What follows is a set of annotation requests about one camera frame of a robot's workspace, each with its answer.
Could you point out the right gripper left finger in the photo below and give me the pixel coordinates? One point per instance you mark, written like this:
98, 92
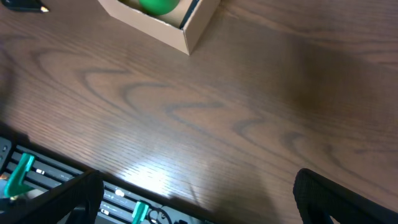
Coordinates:
79, 199

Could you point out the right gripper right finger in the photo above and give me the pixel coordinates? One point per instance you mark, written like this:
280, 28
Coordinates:
321, 200

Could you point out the black tape measure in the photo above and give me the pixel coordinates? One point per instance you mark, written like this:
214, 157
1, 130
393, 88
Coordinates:
25, 6

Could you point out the cardboard box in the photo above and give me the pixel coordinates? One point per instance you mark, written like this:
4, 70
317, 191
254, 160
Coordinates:
180, 28

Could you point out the green tape roll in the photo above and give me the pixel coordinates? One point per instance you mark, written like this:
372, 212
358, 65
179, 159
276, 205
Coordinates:
158, 7

